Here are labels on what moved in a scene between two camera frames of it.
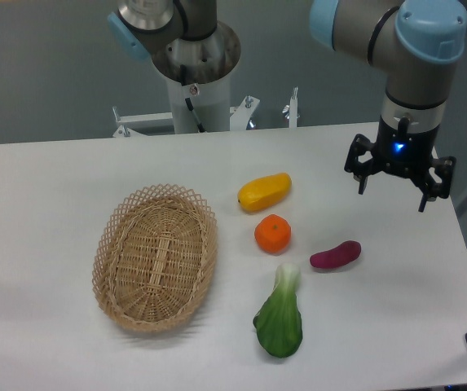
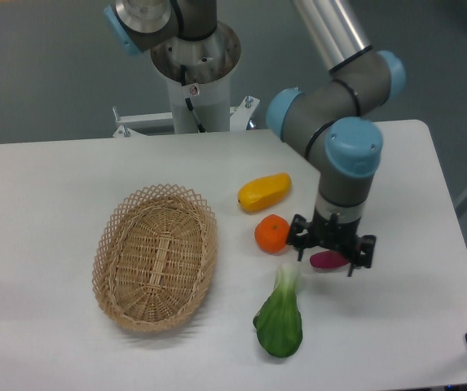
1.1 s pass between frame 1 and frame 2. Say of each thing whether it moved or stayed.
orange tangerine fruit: stayed
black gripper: moved
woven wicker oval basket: stayed
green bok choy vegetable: stayed
